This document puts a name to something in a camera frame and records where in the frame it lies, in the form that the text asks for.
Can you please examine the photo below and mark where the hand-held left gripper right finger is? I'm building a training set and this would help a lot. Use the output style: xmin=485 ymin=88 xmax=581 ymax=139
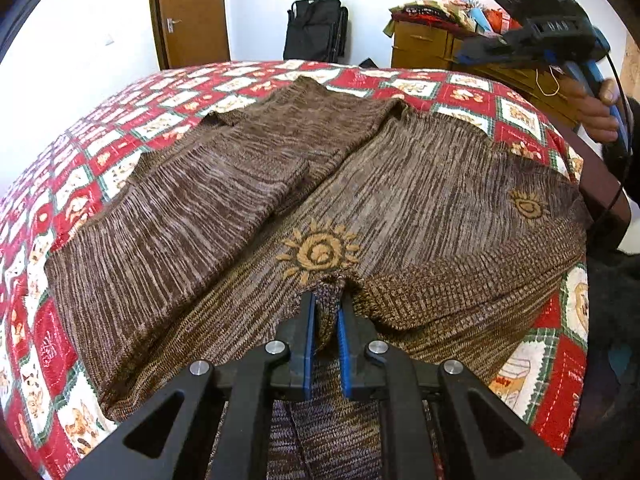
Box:
xmin=336 ymin=305 xmax=583 ymax=480

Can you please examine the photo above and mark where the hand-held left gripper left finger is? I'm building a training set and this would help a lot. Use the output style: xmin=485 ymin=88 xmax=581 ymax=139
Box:
xmin=65 ymin=292 xmax=318 ymax=480

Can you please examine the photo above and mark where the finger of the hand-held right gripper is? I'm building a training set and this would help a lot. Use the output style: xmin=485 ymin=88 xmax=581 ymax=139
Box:
xmin=457 ymin=30 xmax=538 ymax=68

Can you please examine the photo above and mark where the brown knitted sweater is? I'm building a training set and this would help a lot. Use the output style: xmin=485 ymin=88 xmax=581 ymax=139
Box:
xmin=44 ymin=77 xmax=588 ymax=480

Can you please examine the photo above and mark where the pile of folded clothes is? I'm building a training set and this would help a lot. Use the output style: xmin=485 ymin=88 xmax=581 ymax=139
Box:
xmin=387 ymin=2 xmax=451 ymax=28

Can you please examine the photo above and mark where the person's right hand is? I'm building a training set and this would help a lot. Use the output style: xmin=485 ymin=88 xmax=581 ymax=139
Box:
xmin=570 ymin=79 xmax=632 ymax=143

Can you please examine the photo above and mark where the tall red gift bag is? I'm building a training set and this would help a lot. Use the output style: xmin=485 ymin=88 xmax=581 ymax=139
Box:
xmin=487 ymin=9 xmax=523 ymax=35

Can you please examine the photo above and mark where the light blue paper bag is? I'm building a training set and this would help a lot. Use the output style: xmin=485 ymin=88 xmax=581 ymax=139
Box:
xmin=470 ymin=2 xmax=493 ymax=35

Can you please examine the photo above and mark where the wooden dresser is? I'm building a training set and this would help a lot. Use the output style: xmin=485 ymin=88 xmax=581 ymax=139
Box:
xmin=390 ymin=20 xmax=586 ymax=131

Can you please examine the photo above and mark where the dark maroon cloth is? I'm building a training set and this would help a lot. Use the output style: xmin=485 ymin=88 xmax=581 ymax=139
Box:
xmin=575 ymin=127 xmax=640 ymax=256

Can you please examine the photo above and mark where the black folding chair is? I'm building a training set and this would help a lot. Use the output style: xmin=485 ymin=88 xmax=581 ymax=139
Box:
xmin=282 ymin=0 xmax=349 ymax=64

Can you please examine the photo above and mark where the red printed blanket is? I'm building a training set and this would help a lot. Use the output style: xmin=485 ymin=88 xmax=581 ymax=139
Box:
xmin=0 ymin=59 xmax=591 ymax=480

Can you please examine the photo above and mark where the brown wooden door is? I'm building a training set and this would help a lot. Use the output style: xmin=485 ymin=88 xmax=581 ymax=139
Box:
xmin=147 ymin=0 xmax=232 ymax=71

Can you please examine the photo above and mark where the thin white cable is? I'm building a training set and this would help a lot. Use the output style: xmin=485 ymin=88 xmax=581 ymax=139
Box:
xmin=532 ymin=66 xmax=562 ymax=97

